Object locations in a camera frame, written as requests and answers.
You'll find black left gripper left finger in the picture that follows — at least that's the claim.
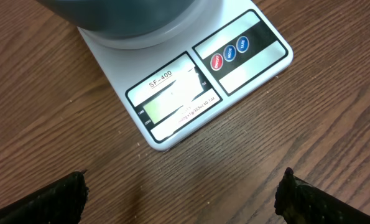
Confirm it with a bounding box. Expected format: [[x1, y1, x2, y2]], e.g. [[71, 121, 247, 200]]
[[0, 170, 89, 224]]

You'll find teal plastic bowl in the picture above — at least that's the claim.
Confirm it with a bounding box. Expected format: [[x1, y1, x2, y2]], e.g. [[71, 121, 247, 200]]
[[37, 0, 205, 39]]

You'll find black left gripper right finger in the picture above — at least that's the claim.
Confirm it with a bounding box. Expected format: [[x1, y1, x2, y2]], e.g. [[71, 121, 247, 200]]
[[274, 167, 370, 224]]

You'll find white digital kitchen scale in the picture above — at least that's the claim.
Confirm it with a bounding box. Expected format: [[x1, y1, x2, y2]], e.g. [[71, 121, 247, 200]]
[[80, 0, 294, 151]]

